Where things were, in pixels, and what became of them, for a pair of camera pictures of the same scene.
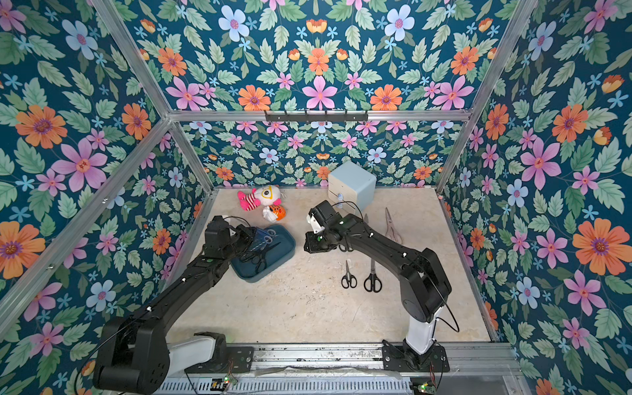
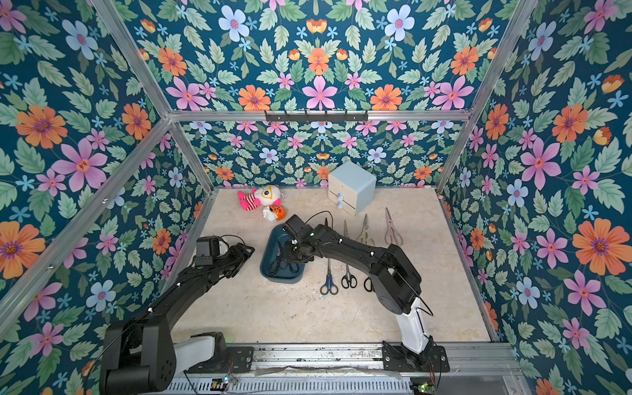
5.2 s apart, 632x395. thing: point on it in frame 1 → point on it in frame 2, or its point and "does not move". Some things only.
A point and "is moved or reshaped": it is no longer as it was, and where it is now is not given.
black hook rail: (316, 118) does not move
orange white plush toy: (273, 213) does not move
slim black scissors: (349, 280) does not move
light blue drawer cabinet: (351, 188) does not move
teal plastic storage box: (286, 239) is moved or reshaped
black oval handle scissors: (257, 257) → (282, 262)
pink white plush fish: (266, 195) does not move
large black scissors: (373, 282) does not move
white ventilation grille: (327, 386) does not move
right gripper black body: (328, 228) → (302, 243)
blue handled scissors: (267, 239) → (329, 285)
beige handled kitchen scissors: (391, 231) does not move
